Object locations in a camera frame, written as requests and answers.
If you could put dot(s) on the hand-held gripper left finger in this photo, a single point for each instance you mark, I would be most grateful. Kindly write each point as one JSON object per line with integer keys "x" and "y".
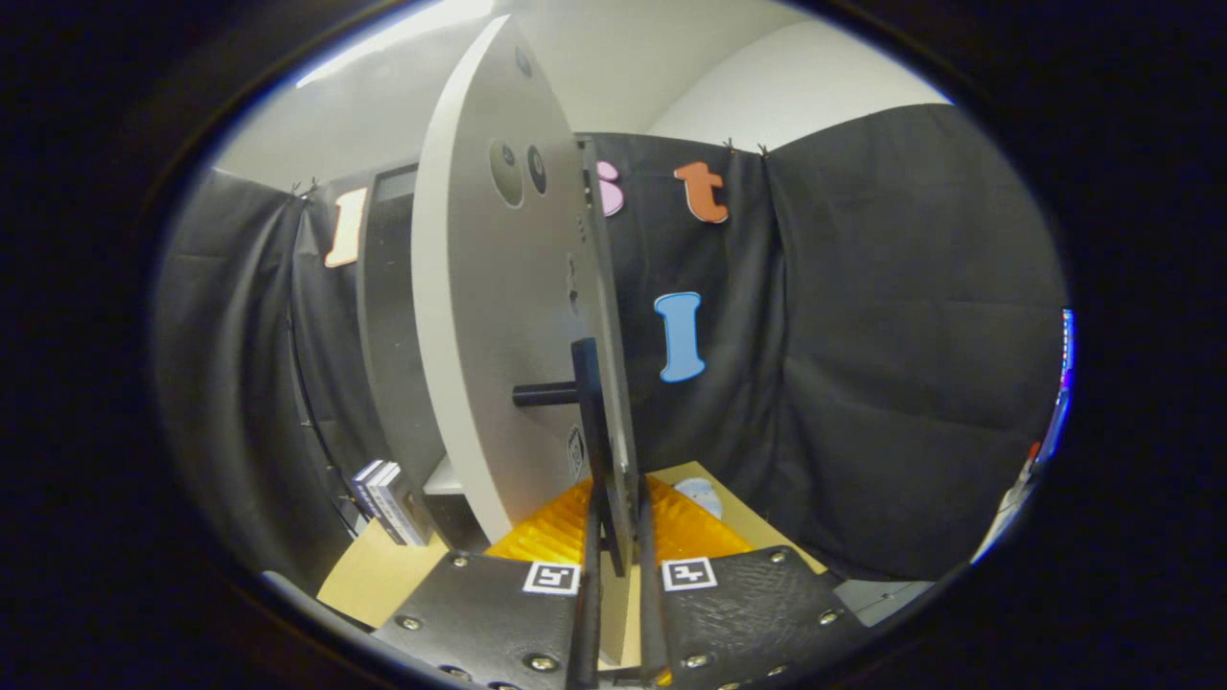
{"x": 588, "y": 623}

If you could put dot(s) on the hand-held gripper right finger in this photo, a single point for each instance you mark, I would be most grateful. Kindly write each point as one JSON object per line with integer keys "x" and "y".
{"x": 652, "y": 623}

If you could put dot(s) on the small white blue toy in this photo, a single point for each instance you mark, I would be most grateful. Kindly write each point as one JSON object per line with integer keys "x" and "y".
{"x": 700, "y": 498}

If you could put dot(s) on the black backdrop cloth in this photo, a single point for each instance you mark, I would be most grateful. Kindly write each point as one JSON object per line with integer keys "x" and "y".
{"x": 911, "y": 335}

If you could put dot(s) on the white cabinet door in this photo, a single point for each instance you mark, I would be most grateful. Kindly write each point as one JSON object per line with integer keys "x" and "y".
{"x": 489, "y": 335}

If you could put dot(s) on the dark grey cabinet body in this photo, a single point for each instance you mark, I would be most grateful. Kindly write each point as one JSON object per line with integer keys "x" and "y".
{"x": 388, "y": 335}

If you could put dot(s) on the white spine book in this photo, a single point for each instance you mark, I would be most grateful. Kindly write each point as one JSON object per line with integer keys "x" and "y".
{"x": 381, "y": 498}

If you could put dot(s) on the blue spine book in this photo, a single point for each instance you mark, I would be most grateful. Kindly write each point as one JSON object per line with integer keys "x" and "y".
{"x": 364, "y": 484}

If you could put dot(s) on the white cabinet shelf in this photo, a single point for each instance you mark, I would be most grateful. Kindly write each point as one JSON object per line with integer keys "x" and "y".
{"x": 443, "y": 479}

